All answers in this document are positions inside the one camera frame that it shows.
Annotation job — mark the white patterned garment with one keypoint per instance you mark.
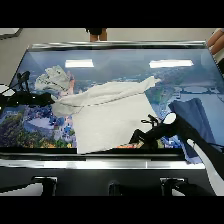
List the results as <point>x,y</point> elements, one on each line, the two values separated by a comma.
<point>53,80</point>

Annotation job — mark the white shirt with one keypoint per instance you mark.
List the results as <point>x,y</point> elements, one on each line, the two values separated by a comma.
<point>110,123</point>

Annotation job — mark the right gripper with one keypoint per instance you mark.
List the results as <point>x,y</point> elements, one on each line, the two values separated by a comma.
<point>139,136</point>

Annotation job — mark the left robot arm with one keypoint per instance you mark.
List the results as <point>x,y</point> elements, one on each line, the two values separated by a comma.
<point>16,99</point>

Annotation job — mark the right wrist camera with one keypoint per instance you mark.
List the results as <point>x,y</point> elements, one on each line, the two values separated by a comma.
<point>152,120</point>

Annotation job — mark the blue garment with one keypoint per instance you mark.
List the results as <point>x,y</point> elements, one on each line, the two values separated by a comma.
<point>195,111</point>

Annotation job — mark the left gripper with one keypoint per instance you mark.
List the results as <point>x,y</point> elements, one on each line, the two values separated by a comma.
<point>45,99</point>

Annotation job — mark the person's legs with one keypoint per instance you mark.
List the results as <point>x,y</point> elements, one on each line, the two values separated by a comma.
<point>95,33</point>
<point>217,41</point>

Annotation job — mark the silver frame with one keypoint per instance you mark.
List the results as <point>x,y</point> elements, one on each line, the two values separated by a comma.
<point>100,164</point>

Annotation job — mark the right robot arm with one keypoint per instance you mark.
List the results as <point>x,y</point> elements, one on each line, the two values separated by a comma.
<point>200,140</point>

